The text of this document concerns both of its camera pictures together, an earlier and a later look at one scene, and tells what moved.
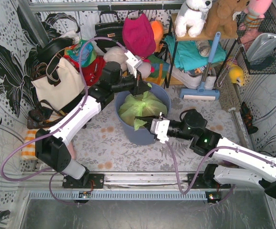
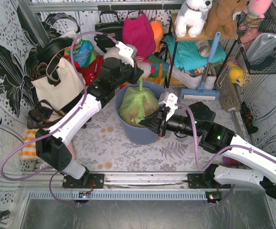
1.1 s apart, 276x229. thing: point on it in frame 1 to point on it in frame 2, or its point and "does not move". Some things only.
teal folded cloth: x=187 y=56 does not move
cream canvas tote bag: x=72 y=85 does not move
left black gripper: x=138 y=83 to x=132 y=72
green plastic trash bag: x=141 y=106 does not move
